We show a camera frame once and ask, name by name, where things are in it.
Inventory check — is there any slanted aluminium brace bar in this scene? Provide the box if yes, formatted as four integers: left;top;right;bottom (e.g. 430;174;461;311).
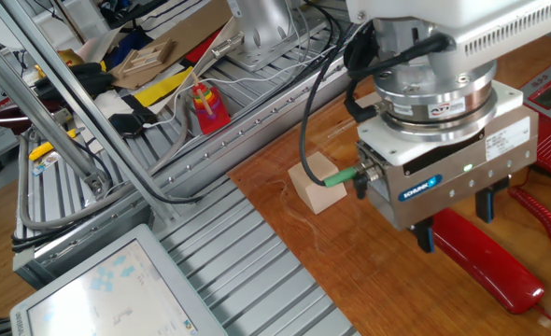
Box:
0;25;111;195

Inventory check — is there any black hexagonal part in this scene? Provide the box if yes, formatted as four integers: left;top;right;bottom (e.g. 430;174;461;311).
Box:
108;111;159;140

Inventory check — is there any red telephone handset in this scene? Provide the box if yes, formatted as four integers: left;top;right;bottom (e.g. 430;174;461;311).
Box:
431;207;546;315

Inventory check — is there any upright aluminium frame post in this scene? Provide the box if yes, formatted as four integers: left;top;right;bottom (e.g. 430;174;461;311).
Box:
0;0;181;223

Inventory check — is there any pale wooden cube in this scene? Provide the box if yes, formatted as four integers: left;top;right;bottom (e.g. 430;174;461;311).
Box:
353;91;383;109
288;151;349;216

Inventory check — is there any small wooden rack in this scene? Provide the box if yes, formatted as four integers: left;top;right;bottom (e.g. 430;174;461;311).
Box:
116;37;177;78

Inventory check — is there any black cable with green plug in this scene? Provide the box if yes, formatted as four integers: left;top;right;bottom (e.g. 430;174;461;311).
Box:
299;44;379;189

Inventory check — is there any silver Schunk gripper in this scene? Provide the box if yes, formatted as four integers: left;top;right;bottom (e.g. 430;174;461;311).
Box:
355;106;540;255

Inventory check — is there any black sensor cable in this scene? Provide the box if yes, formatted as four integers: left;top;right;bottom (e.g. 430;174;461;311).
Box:
343;21;457;125

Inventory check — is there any brown cardboard sheet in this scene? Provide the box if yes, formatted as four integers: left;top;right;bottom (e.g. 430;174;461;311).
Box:
109;0;234;90

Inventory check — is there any grey robot teach pendant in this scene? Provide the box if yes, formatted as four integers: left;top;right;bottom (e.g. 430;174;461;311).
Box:
8;223;230;336

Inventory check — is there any yellow sheet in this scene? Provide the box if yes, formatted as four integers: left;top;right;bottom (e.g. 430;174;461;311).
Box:
133;64;195;108

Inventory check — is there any yellow handled tool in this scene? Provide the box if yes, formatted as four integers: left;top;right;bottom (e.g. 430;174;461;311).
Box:
27;129;78;162

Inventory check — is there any glossy wooden board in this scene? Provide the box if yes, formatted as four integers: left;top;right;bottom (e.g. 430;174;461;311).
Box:
227;35;551;336

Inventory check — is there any grey corrugated hose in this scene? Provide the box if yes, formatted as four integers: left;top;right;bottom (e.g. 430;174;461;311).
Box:
16;109;195;231

